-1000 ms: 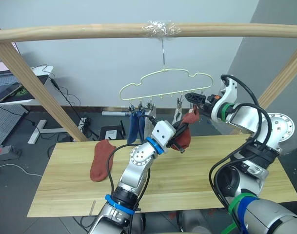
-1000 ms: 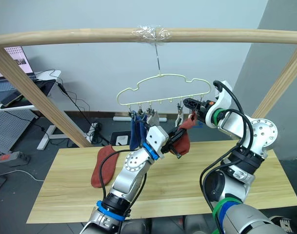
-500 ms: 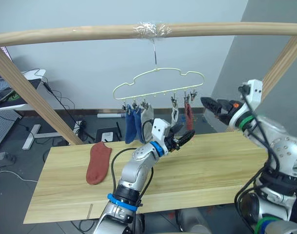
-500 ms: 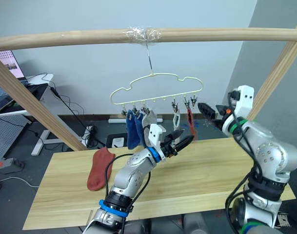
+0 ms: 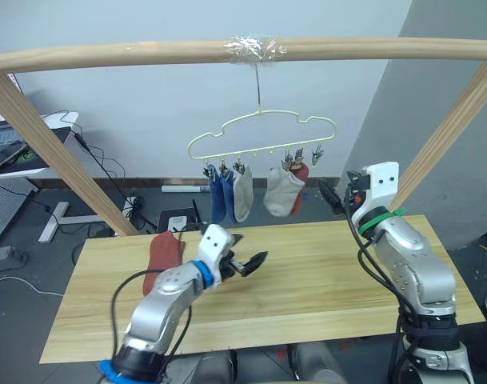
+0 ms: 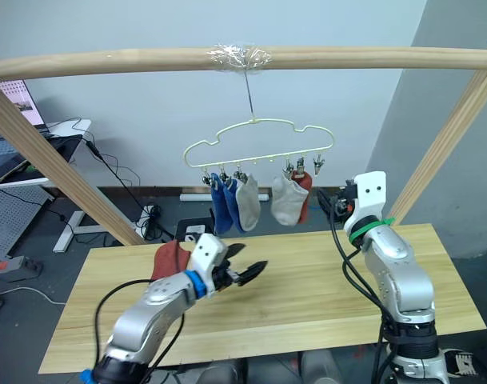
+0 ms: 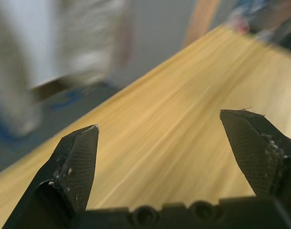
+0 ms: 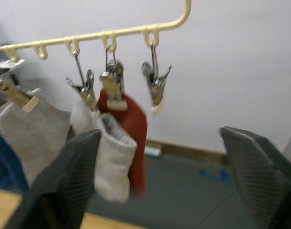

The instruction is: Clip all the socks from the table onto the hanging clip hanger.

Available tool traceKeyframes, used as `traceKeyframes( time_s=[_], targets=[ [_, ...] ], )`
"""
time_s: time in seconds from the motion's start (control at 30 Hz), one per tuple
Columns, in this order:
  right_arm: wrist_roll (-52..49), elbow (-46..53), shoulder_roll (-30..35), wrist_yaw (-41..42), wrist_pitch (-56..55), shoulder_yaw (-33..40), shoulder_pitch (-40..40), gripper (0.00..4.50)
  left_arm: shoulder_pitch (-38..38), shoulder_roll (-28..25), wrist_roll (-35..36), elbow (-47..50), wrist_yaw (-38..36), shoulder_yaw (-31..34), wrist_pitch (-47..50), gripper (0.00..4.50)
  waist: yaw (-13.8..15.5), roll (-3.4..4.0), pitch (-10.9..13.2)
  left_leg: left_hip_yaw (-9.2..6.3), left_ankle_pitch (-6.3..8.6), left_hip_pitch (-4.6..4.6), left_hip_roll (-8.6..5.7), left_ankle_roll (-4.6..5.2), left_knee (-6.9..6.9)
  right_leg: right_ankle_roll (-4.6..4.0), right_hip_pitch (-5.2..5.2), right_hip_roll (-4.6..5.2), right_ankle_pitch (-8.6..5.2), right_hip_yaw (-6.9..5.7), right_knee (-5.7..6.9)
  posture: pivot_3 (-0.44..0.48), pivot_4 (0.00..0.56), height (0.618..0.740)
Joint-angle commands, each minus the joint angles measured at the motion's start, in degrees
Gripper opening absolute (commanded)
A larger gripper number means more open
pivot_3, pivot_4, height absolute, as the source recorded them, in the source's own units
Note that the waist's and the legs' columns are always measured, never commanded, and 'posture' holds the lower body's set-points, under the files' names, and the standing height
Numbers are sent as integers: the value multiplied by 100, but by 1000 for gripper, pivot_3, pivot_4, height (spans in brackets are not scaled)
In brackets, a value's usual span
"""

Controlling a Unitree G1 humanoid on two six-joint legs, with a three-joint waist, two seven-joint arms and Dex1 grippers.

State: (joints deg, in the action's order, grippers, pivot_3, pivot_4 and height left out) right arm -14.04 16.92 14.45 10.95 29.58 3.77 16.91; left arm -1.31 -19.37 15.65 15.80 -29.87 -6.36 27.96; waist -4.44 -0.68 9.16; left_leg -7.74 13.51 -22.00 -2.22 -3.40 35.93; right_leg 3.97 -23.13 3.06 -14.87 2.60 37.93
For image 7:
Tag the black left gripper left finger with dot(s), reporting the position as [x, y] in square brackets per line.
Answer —
[73, 171]

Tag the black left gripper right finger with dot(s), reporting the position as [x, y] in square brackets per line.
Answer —
[257, 152]

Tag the wooden post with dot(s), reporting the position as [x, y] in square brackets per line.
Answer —
[200, 22]

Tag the blurred colourful clutter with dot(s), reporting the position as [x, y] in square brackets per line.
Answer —
[262, 19]

